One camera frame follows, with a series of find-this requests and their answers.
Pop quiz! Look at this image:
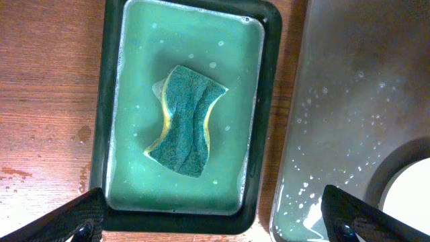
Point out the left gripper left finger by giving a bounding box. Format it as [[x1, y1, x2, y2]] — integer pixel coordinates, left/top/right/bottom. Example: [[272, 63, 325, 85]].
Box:
[[1, 188, 107, 242]]

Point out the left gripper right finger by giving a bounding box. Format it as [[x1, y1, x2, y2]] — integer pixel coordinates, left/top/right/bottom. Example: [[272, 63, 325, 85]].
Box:
[[321, 185, 429, 242]]

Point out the white plate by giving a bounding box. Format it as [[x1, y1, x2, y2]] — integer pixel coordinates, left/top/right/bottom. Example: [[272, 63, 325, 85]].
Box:
[[379, 158, 430, 235]]

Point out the green yellow sponge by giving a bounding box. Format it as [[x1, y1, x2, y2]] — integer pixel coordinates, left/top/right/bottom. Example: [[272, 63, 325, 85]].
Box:
[[144, 65, 228, 178]]

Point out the dark grey serving tray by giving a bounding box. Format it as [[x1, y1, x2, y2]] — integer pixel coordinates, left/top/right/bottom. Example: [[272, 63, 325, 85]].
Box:
[[269, 0, 429, 241]]

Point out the green water tray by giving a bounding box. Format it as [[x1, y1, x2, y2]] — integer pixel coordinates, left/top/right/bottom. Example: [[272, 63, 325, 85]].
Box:
[[90, 0, 282, 235]]

